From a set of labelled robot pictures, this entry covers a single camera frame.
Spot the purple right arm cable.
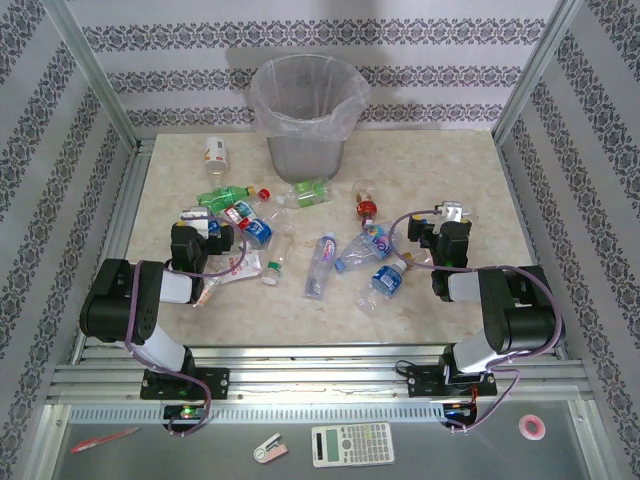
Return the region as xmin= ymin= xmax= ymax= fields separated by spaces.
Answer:
xmin=388 ymin=208 xmax=564 ymax=434

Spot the clear bottle white green cap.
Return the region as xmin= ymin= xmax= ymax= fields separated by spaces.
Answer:
xmin=262 ymin=227 xmax=296 ymax=286

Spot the red cap red-white label bottle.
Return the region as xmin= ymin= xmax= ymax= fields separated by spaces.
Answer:
xmin=222 ymin=187 xmax=272 ymax=231

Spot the crushed bottle red print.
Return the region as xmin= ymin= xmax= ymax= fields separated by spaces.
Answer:
xmin=192 ymin=247 xmax=265 ymax=306

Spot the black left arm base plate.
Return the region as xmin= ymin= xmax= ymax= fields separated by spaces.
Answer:
xmin=139 ymin=367 xmax=231 ymax=401

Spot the green bottle yellow cap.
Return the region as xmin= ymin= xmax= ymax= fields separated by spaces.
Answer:
xmin=196 ymin=184 xmax=257 ymax=214

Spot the white orange label bottle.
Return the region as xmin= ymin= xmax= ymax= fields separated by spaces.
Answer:
xmin=202 ymin=136 xmax=230 ymax=184

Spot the aluminium corner post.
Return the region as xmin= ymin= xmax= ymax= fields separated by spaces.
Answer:
xmin=42 ymin=0 xmax=141 ymax=146
xmin=492 ymin=0 xmax=586 ymax=144

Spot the grey scientific calculator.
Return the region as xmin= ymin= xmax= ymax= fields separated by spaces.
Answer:
xmin=310 ymin=421 xmax=396 ymax=469

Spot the right controller board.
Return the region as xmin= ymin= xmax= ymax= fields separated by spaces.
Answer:
xmin=442 ymin=404 xmax=479 ymax=424

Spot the clear plastic bin liner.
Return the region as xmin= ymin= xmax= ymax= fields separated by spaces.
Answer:
xmin=249 ymin=53 xmax=372 ymax=142

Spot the controller board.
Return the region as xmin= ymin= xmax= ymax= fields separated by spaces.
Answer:
xmin=442 ymin=404 xmax=479 ymax=424
xmin=163 ymin=403 xmax=207 ymax=421

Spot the blue label bottle white cap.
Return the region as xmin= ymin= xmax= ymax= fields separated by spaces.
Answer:
xmin=239 ymin=204 xmax=296 ymax=251
xmin=357 ymin=258 xmax=409 ymax=311

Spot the clear bottle green label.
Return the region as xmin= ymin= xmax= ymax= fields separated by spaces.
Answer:
xmin=276 ymin=179 xmax=334 ymax=209

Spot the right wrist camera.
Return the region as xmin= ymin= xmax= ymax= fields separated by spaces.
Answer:
xmin=433 ymin=199 xmax=472 ymax=234

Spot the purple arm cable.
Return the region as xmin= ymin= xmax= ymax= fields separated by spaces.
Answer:
xmin=388 ymin=208 xmax=564 ymax=434
xmin=124 ymin=212 xmax=249 ymax=437

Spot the grey mesh waste bin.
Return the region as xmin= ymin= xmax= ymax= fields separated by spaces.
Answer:
xmin=254 ymin=54 xmax=369 ymax=184

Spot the aluminium rail frame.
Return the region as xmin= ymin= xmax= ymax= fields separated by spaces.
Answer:
xmin=47 ymin=130 xmax=596 ymax=407

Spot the crushed bottle pink-blue label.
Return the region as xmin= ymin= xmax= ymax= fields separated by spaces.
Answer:
xmin=304 ymin=230 xmax=341 ymax=300

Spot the red pen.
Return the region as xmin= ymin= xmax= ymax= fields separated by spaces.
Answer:
xmin=69 ymin=426 xmax=142 ymax=455

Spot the slotted grey cable duct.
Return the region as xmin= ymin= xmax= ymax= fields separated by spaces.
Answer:
xmin=67 ymin=403 xmax=446 ymax=424

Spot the large crushed bottle blue cap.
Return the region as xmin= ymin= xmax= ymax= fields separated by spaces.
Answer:
xmin=333 ymin=219 xmax=406 ymax=274

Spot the left controller board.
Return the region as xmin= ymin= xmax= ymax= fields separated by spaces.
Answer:
xmin=163 ymin=403 xmax=207 ymax=421

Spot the pink tape roll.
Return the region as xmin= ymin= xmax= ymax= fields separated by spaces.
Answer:
xmin=518 ymin=413 xmax=547 ymax=441

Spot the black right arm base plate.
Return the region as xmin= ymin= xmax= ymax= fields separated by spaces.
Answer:
xmin=405 ymin=363 xmax=499 ymax=399

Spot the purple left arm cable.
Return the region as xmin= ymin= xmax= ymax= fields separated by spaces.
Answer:
xmin=124 ymin=212 xmax=249 ymax=437

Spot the pink stapler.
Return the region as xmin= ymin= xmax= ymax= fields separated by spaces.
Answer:
xmin=253 ymin=432 xmax=290 ymax=464

